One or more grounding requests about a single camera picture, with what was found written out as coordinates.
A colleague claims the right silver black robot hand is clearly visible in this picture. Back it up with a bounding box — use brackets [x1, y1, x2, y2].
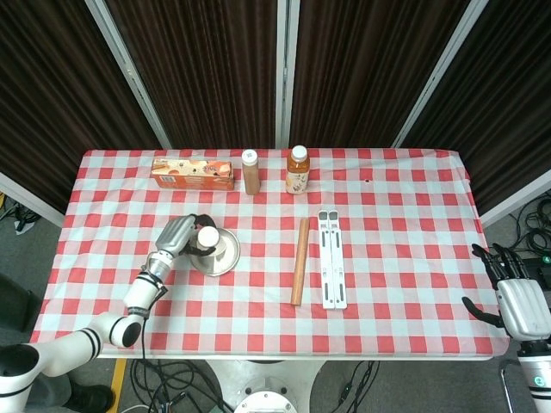
[461, 243, 551, 342]

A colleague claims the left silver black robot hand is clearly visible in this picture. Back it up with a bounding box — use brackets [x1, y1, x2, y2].
[153, 213, 216, 259]

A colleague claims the white paper cup blue band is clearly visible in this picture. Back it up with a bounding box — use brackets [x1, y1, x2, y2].
[189, 225, 229, 262]

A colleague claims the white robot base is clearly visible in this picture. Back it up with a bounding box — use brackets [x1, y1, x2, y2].
[205, 359, 329, 413]

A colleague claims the round metal plate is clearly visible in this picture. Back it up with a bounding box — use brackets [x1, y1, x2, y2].
[189, 226, 241, 277]

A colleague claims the black device green light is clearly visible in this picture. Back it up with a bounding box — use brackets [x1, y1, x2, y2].
[531, 253, 551, 281]

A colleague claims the orange cardboard carton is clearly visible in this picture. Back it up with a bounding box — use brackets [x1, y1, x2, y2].
[150, 157, 237, 192]

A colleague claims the brown bottle white cap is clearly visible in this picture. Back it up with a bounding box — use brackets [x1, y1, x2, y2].
[241, 149, 262, 196]

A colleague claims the wooden rolling pin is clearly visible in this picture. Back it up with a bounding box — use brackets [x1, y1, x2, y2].
[290, 218, 311, 307]

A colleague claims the orange tea bottle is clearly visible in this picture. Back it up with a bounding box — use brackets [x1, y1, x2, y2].
[285, 145, 312, 195]

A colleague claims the red white checkered tablecloth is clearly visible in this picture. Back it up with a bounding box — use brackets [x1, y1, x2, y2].
[28, 148, 511, 358]

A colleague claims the white folding laptop stand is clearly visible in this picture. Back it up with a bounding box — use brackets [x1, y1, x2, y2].
[317, 209, 349, 311]

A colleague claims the black box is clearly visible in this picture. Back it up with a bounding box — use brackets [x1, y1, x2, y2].
[0, 274, 44, 332]

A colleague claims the dark brown partition panel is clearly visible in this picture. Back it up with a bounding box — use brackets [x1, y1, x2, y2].
[286, 0, 492, 150]
[0, 0, 173, 225]
[391, 0, 551, 227]
[85, 0, 289, 150]

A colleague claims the black shoe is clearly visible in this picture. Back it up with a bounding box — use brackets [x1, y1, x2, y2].
[71, 382, 115, 413]

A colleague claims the grey metal tube frame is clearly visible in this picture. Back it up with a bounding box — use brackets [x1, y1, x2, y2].
[498, 361, 523, 413]

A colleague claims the black floor cable tangle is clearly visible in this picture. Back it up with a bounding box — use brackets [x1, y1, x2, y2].
[0, 193, 38, 236]
[507, 201, 551, 263]
[115, 359, 236, 413]
[316, 360, 381, 408]

